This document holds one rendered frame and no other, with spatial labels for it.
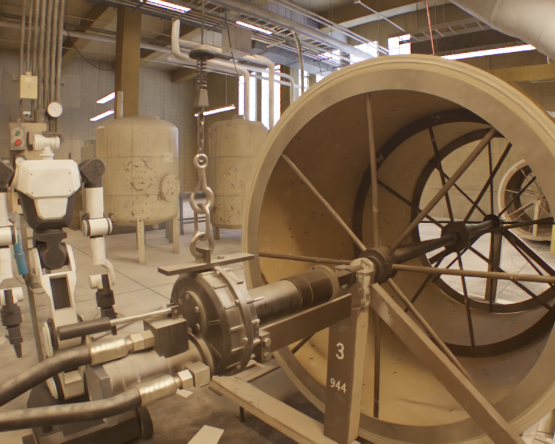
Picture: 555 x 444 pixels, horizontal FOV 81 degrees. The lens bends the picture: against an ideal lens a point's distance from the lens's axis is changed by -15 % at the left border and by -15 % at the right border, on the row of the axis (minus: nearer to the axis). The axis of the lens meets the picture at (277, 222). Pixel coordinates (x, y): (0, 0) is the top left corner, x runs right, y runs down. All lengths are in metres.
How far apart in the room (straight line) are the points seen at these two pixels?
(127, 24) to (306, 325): 10.04
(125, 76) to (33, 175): 8.64
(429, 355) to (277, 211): 1.21
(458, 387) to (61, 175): 1.74
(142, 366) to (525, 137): 1.25
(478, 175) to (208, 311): 11.36
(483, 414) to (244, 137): 6.21
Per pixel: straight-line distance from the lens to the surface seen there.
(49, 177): 1.73
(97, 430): 1.91
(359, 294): 1.40
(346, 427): 1.64
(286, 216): 2.23
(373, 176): 1.53
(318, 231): 2.47
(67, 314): 1.79
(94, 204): 1.85
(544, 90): 11.87
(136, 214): 5.56
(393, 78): 1.52
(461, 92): 1.40
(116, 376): 0.86
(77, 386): 2.02
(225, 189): 6.95
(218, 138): 7.06
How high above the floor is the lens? 1.29
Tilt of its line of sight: 7 degrees down
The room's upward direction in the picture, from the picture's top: straight up
